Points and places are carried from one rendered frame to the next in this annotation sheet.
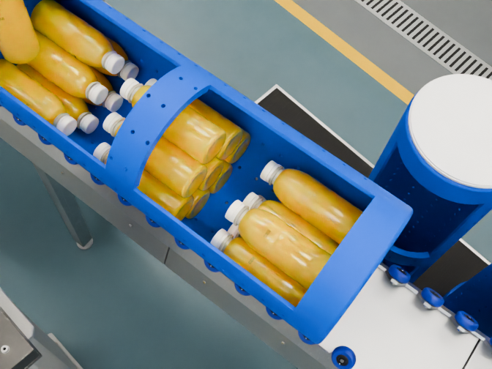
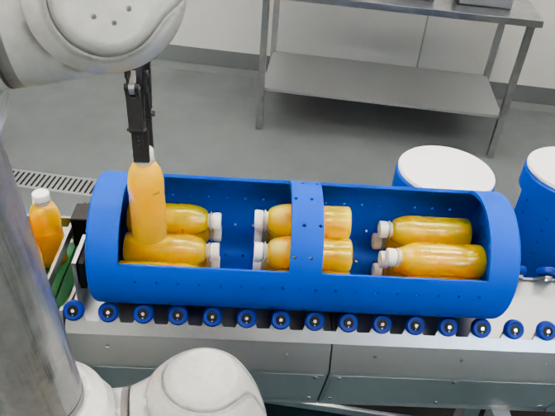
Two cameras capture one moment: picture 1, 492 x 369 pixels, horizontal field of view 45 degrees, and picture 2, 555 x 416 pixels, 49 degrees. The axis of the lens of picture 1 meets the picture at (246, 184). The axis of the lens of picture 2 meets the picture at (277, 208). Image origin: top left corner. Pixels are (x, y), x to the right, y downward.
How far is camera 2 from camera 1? 0.84 m
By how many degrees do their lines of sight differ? 34
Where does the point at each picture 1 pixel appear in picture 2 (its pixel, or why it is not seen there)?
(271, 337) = (449, 365)
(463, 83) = (415, 153)
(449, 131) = (437, 177)
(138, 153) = (317, 238)
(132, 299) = not seen: outside the picture
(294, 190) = (414, 224)
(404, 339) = (525, 305)
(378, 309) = not seen: hidden behind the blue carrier
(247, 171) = not seen: hidden behind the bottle
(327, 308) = (510, 259)
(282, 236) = (438, 246)
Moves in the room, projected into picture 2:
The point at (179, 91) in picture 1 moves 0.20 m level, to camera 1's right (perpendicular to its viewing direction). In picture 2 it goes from (311, 188) to (386, 167)
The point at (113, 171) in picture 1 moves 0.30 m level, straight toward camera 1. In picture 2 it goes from (298, 269) to (440, 337)
